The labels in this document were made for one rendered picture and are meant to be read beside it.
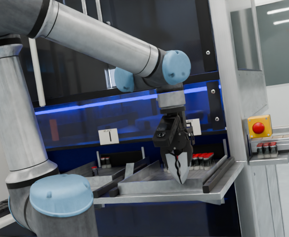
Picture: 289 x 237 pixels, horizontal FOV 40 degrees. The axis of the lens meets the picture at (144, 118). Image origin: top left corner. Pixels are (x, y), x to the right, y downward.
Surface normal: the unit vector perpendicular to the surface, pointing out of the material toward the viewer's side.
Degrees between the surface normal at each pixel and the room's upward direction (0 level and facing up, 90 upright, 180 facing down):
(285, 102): 90
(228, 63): 90
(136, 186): 90
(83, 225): 90
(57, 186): 7
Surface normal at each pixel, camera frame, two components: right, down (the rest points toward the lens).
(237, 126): -0.38, 0.11
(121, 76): -0.82, 0.15
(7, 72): 0.53, -0.03
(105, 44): 0.40, 0.40
